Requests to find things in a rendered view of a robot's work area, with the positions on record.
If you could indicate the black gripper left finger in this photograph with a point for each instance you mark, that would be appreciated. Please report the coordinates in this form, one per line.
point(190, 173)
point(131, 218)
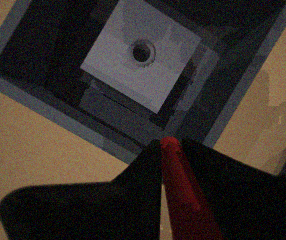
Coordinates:
point(126, 208)

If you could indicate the dark open box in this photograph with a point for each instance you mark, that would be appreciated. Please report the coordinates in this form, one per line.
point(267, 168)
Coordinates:
point(43, 44)

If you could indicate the grey square plate with hole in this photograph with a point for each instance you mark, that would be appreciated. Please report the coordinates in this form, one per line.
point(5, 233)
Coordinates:
point(137, 30)

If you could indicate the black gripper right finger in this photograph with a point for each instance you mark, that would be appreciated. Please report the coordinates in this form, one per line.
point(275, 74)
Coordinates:
point(247, 203)

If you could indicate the dark red peg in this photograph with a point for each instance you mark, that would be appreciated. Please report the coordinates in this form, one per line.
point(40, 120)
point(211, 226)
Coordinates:
point(189, 213)

